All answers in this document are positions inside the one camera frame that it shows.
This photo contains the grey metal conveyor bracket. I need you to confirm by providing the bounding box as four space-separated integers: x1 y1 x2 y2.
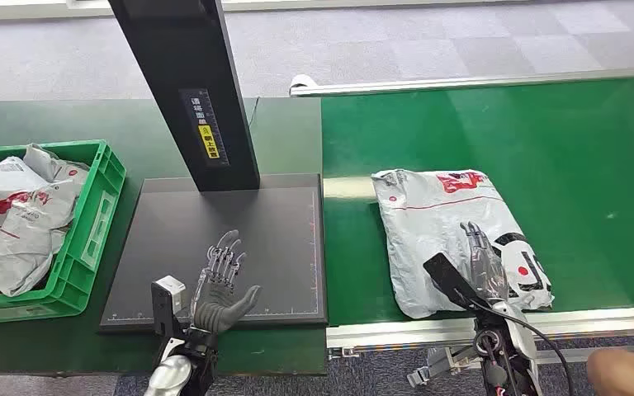
407 346 485 388

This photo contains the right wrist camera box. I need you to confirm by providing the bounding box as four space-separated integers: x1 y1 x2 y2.
423 252 489 313

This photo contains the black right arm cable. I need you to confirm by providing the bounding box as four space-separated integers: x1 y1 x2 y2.
470 302 577 396

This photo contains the black scanner column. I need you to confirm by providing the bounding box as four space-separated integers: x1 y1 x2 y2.
107 0 261 193

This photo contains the large crumpled grey mailer bag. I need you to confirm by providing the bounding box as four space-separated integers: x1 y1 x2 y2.
0 157 78 298

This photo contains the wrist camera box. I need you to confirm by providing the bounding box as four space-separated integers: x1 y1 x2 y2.
423 252 489 313
150 275 188 351

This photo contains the person's knee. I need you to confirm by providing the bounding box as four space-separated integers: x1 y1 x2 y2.
586 348 634 396

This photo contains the green conveyor belt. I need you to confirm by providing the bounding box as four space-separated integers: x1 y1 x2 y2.
321 75 634 328

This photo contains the black yellow column label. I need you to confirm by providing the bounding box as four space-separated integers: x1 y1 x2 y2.
180 88 230 167

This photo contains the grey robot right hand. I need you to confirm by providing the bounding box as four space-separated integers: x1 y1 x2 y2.
459 221 511 306

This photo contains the white rail end cap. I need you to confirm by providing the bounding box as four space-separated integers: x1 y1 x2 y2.
288 73 321 97

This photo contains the grey mailer package red print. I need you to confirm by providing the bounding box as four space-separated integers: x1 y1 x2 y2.
371 169 556 321

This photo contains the small crumpled grey mailer bag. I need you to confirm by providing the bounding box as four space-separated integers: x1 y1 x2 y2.
22 143 91 190

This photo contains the black weighing platform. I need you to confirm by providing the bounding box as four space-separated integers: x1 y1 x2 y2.
97 173 329 333

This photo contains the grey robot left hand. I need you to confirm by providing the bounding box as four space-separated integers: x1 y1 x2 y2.
190 229 263 336

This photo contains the green plastic basket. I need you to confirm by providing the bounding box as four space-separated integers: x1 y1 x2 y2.
0 139 128 327

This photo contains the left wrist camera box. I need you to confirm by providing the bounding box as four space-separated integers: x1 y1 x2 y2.
150 275 188 351

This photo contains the aluminium conveyor rail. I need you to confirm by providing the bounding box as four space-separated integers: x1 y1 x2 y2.
326 305 634 366

